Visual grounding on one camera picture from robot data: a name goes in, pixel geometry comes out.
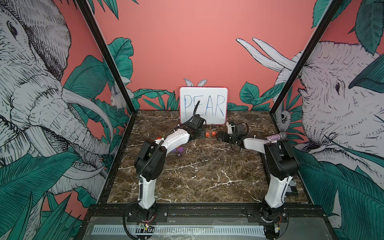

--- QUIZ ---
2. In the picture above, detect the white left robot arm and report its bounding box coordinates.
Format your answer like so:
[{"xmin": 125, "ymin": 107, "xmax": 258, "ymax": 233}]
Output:
[{"xmin": 134, "ymin": 115, "xmax": 206, "ymax": 222}]

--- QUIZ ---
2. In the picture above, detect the white perforated strip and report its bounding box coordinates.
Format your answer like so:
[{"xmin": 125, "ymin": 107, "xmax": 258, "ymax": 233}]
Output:
[{"xmin": 90, "ymin": 224, "xmax": 266, "ymax": 236}]

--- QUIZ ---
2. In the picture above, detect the pink framed whiteboard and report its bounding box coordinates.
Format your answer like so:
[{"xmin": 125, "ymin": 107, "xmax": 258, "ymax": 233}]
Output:
[{"xmin": 180, "ymin": 87, "xmax": 229, "ymax": 125}]

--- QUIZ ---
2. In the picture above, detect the black front frame rail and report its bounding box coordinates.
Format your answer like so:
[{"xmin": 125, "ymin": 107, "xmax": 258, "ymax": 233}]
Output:
[{"xmin": 84, "ymin": 203, "xmax": 328, "ymax": 225}]

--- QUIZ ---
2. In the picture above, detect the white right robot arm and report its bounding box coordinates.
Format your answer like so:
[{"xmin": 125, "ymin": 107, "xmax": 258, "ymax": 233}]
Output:
[{"xmin": 216, "ymin": 121, "xmax": 300, "ymax": 223}]

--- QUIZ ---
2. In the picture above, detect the glittery purple microphone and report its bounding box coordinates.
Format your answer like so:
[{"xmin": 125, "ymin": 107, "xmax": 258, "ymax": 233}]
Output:
[{"xmin": 266, "ymin": 132, "xmax": 287, "ymax": 142}]

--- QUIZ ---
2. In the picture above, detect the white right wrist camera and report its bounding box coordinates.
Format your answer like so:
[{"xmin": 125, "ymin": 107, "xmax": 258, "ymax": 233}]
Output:
[{"xmin": 226, "ymin": 122, "xmax": 233, "ymax": 135}]

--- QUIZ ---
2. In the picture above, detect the black white checkerboard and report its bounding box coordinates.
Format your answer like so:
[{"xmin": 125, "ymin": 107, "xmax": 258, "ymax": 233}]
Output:
[{"xmin": 286, "ymin": 179, "xmax": 299, "ymax": 196}]

